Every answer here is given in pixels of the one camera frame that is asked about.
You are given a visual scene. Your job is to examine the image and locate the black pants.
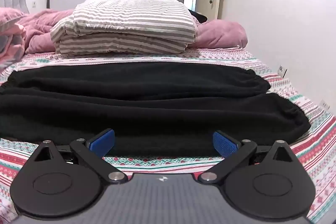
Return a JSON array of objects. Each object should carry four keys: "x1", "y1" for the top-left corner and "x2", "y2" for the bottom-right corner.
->
[{"x1": 0, "y1": 61, "x2": 312, "y2": 159}]

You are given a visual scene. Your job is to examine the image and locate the patterned bed sheet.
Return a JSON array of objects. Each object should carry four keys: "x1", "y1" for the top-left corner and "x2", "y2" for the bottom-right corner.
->
[{"x1": 0, "y1": 47, "x2": 336, "y2": 224}]

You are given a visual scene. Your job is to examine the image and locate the light pink cloth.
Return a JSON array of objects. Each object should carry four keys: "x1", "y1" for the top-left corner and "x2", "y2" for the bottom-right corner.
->
[{"x1": 0, "y1": 23, "x2": 27, "y2": 63}]

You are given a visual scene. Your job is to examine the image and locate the pink pillow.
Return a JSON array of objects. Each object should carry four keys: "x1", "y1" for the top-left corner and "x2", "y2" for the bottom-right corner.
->
[{"x1": 0, "y1": 7, "x2": 26, "y2": 33}]

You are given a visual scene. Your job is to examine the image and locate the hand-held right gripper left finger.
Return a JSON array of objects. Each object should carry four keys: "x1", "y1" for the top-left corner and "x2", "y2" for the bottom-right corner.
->
[{"x1": 34, "y1": 128, "x2": 127, "y2": 184}]

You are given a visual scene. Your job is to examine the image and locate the striped folded duvet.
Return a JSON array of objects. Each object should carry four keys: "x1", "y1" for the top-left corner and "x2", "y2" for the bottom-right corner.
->
[{"x1": 50, "y1": 0, "x2": 198, "y2": 58}]

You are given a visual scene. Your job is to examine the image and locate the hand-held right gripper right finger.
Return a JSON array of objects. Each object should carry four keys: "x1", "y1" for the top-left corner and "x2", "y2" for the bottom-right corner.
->
[{"x1": 198, "y1": 131, "x2": 295, "y2": 184}]

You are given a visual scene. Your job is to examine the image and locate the dark cloth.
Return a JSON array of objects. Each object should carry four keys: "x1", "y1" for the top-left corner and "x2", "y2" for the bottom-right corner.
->
[{"x1": 188, "y1": 10, "x2": 208, "y2": 24}]

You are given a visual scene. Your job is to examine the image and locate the pink blanket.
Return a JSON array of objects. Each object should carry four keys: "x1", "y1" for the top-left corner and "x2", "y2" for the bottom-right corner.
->
[{"x1": 16, "y1": 9, "x2": 248, "y2": 54}]

